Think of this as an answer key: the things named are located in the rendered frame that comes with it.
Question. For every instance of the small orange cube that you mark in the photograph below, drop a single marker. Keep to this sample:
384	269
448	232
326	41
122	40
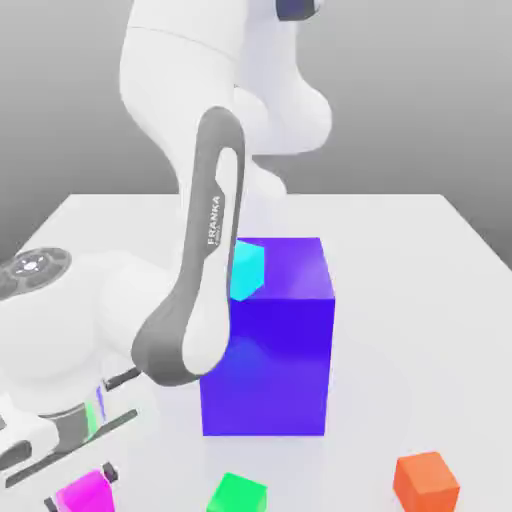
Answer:
426	482

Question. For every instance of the small green cube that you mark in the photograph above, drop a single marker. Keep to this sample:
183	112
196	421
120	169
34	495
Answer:
236	495

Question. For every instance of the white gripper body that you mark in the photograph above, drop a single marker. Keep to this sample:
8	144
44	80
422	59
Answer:
86	452

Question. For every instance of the small cyan cube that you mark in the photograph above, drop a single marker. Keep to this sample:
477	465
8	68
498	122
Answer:
247	270

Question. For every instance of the small magenta cube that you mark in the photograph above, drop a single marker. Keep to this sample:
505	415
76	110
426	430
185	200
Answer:
84	494

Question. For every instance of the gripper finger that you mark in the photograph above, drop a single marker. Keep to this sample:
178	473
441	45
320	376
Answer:
50	504
109	472

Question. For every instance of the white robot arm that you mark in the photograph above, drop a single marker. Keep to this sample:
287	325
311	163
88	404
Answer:
160	100

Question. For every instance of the large blue box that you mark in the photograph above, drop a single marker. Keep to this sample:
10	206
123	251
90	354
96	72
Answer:
280	360

